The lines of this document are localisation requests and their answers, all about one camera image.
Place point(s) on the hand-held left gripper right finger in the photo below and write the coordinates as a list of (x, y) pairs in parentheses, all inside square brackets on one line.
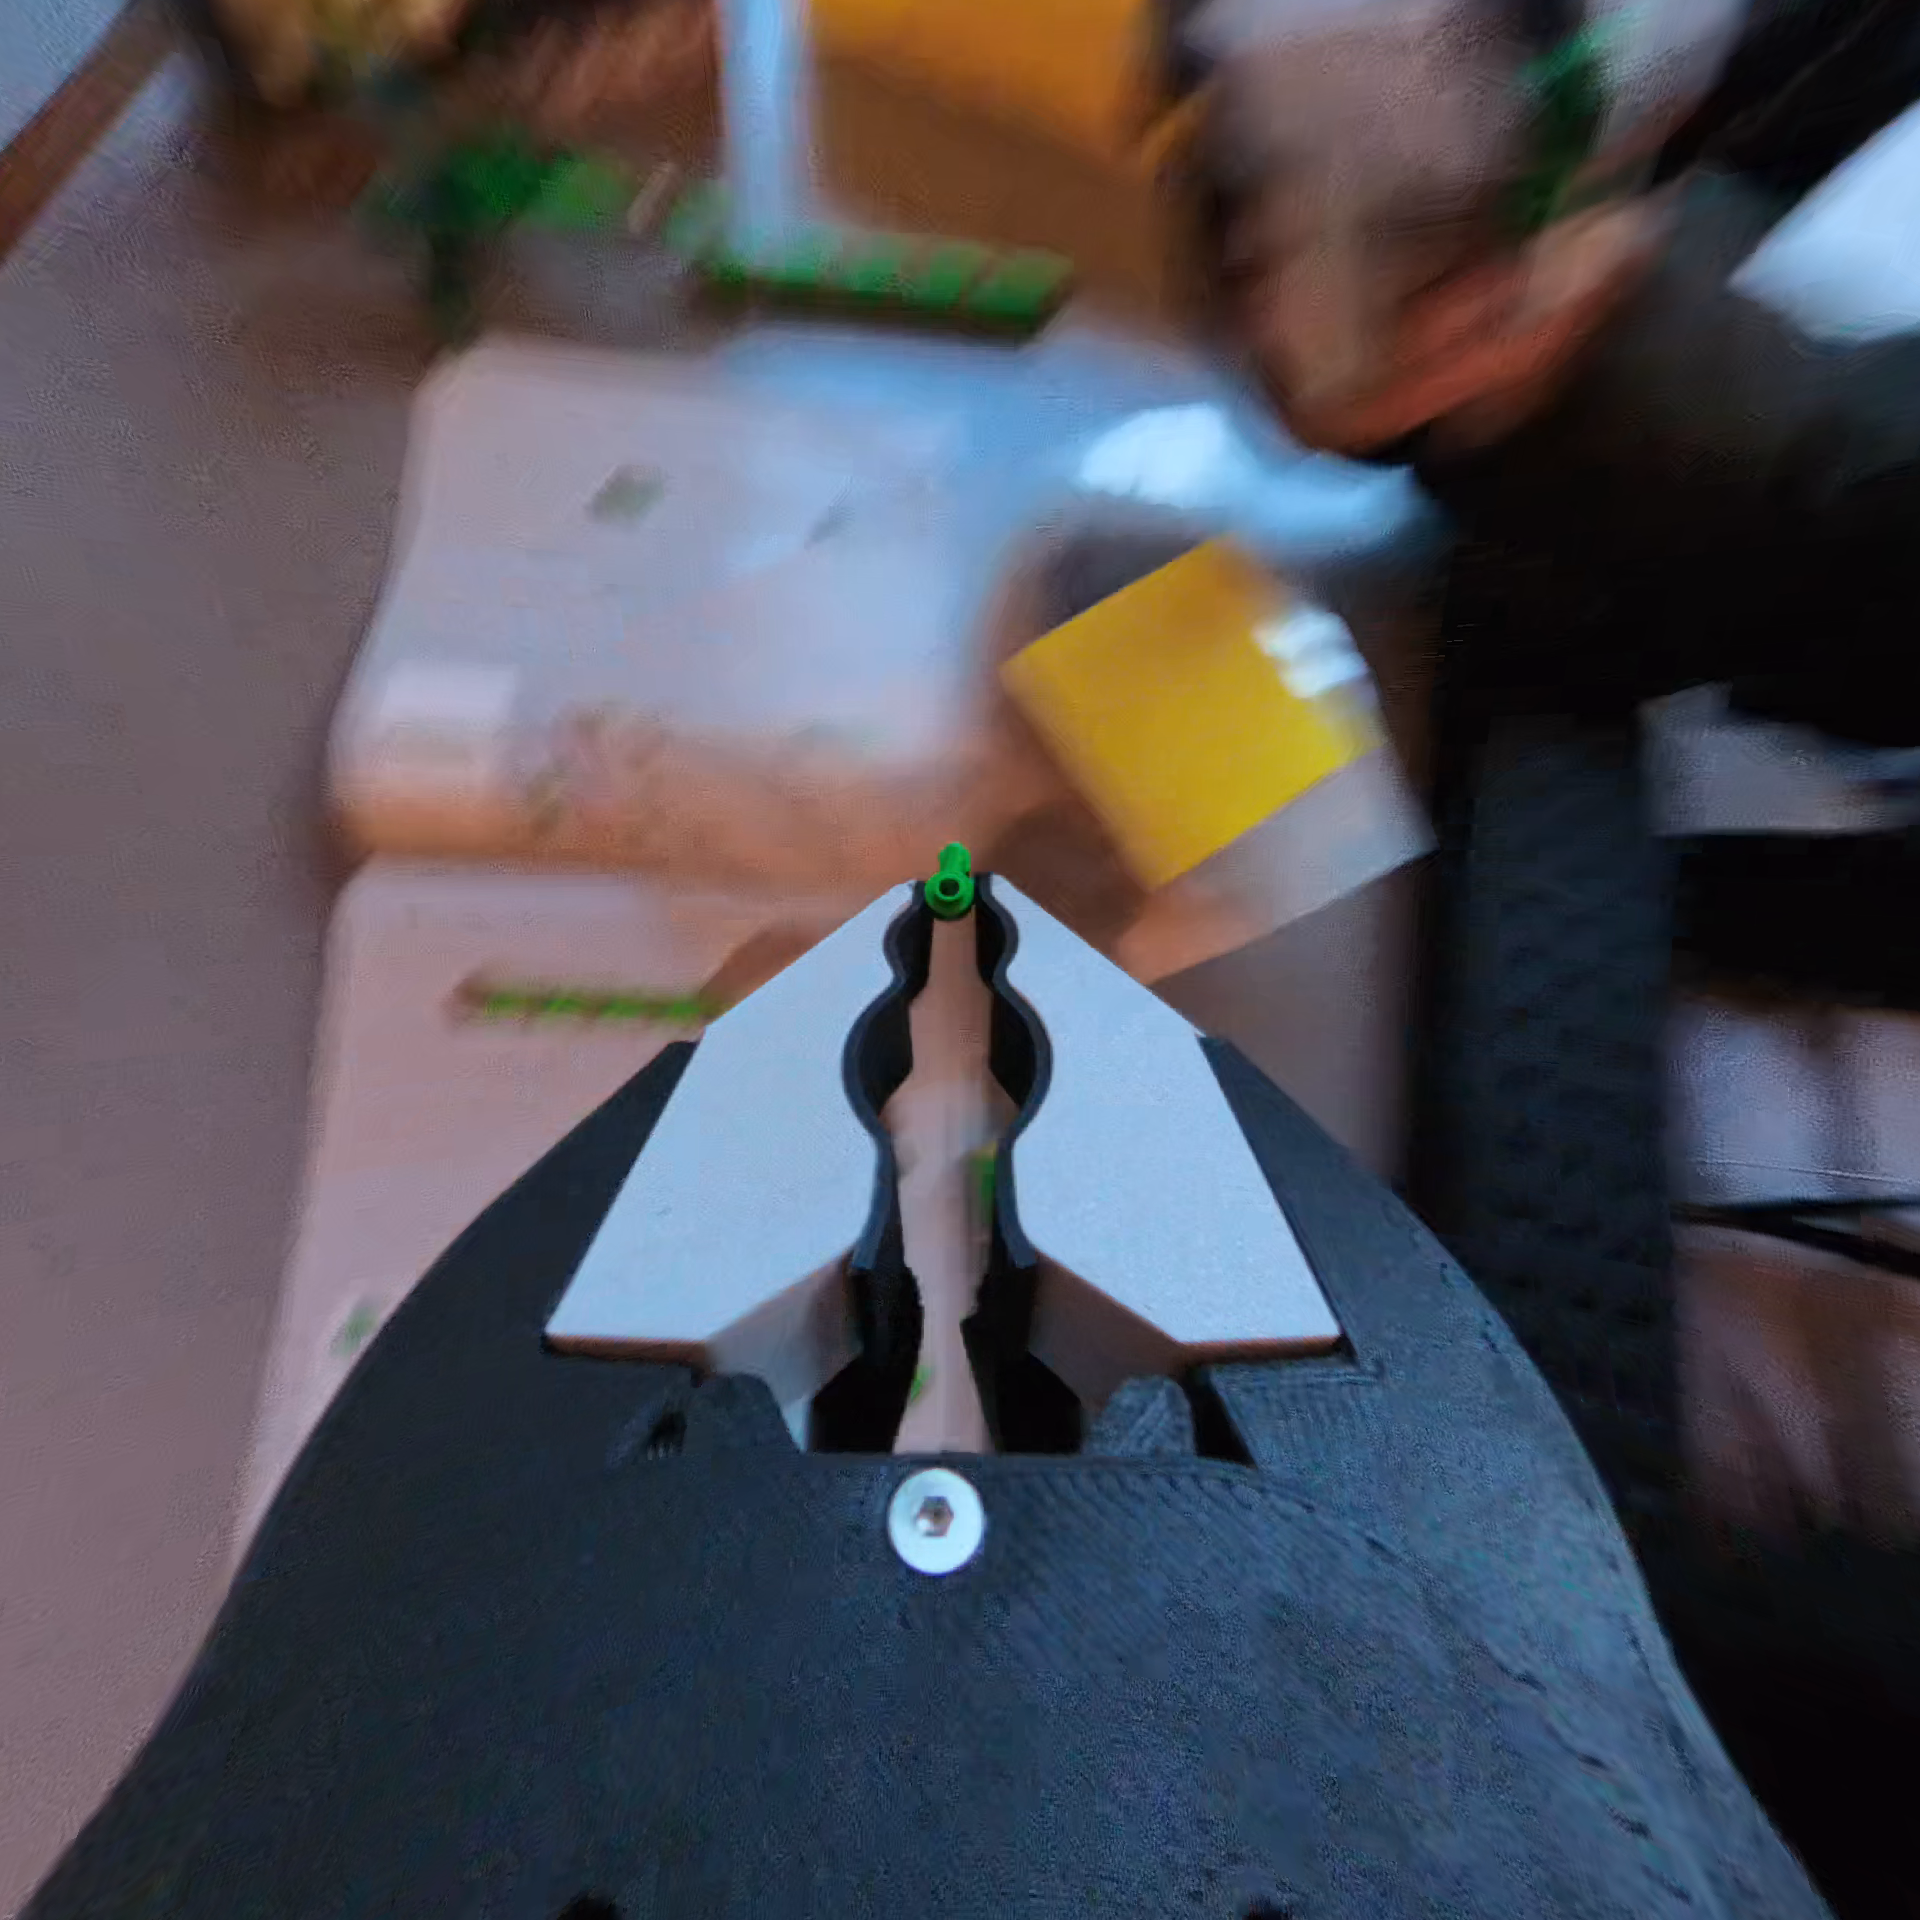
[(1155, 1184)]

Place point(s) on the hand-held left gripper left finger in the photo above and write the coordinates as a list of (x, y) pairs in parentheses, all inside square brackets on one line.
[(720, 1201)]

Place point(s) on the small green toy stem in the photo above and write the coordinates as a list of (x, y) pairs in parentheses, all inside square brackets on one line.
[(949, 893)]

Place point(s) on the grey desk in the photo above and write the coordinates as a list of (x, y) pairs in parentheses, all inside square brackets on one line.
[(148, 751)]

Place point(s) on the small yellow box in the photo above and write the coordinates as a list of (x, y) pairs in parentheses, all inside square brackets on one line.
[(1184, 721)]

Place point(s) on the white instruction booklet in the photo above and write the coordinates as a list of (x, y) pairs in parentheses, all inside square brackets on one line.
[(600, 675)]

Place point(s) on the clear plastic bag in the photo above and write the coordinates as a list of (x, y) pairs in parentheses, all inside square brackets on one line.
[(1200, 464)]

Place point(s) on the green toy bamboo stalk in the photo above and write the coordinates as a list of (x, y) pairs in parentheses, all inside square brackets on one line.
[(901, 277)]

